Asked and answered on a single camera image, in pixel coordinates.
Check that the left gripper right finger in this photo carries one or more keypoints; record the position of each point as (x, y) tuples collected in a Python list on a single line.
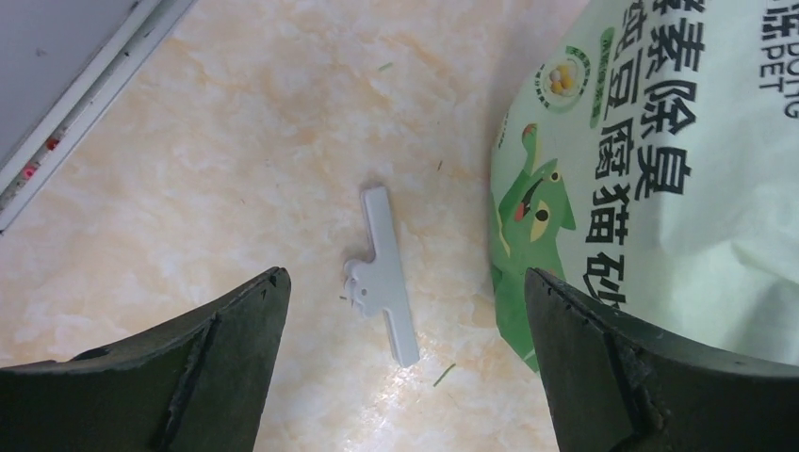
[(615, 382)]

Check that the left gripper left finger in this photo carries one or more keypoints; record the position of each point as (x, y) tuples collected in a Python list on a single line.
[(197, 382)]

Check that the white bag clip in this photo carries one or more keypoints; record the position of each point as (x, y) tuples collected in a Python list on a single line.
[(378, 287)]

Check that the green cat litter bag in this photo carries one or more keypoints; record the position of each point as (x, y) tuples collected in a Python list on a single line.
[(652, 163)]

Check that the aluminium frame rail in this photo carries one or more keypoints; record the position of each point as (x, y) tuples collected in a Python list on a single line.
[(63, 63)]

